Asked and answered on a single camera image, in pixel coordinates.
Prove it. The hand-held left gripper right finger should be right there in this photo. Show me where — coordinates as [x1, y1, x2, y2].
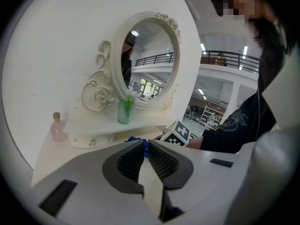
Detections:
[149, 140, 239, 212]

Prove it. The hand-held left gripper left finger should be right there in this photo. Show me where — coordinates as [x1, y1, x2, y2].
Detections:
[31, 140, 160, 225]

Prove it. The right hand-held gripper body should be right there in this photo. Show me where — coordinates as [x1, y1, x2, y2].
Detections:
[153, 119, 191, 148]

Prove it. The blue cloth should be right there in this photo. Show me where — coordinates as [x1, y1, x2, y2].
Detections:
[124, 135, 150, 159]

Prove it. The person's right forearm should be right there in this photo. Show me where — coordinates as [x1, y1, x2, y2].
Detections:
[187, 90, 277, 154]

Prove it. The cream white dressing table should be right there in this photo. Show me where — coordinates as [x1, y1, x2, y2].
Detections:
[31, 115, 169, 188]

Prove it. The white display rack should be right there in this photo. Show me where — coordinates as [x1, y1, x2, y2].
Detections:
[198, 105, 223, 128]

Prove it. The pink glass bottle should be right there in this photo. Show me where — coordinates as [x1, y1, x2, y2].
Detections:
[50, 112, 69, 142]

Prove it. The green glass vase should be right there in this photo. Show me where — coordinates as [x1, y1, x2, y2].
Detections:
[117, 95, 134, 125]

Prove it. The black balcony railing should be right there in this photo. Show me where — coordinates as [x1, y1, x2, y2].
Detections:
[200, 50, 261, 74]

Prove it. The person's torso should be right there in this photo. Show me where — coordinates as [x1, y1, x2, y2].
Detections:
[239, 43, 291, 154]

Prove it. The person's head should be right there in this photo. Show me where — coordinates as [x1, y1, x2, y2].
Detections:
[222, 0, 300, 56]

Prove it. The oval mirror with ornate frame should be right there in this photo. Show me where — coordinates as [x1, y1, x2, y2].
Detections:
[74, 11, 182, 113]

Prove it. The black head-mounted camera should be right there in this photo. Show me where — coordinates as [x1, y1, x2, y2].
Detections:
[210, 0, 225, 17]

